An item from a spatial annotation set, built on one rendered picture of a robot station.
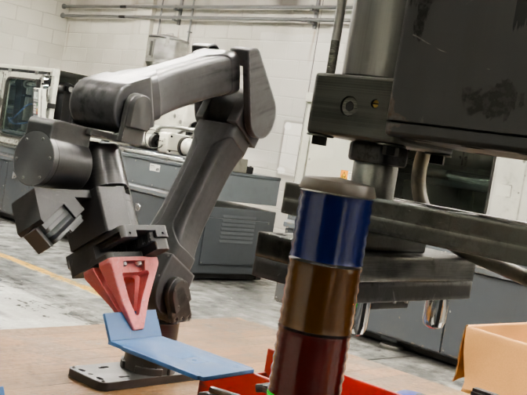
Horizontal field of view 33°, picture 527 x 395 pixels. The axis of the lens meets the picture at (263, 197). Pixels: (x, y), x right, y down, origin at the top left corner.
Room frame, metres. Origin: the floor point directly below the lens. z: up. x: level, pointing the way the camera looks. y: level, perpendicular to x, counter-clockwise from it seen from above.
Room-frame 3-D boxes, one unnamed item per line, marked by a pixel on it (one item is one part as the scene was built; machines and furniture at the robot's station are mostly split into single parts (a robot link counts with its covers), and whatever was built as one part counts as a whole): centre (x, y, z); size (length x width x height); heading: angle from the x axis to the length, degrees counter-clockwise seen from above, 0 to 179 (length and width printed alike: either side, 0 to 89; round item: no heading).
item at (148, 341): (0.89, 0.06, 1.00); 0.15 x 0.07 x 0.03; 49
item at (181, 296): (1.12, 0.11, 1.00); 0.09 x 0.06 x 0.06; 59
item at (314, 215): (0.46, -0.04, 1.17); 0.04 x 0.04 x 0.03
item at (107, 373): (1.13, 0.11, 0.94); 0.20 x 0.07 x 0.08; 139
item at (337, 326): (0.46, -0.04, 1.14); 0.04 x 0.04 x 0.03
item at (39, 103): (9.35, 2.40, 1.27); 0.23 x 0.18 x 0.38; 136
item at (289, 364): (0.46, -0.04, 1.10); 0.04 x 0.04 x 0.03
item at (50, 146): (0.96, 0.20, 1.19); 0.12 x 0.09 x 0.12; 149
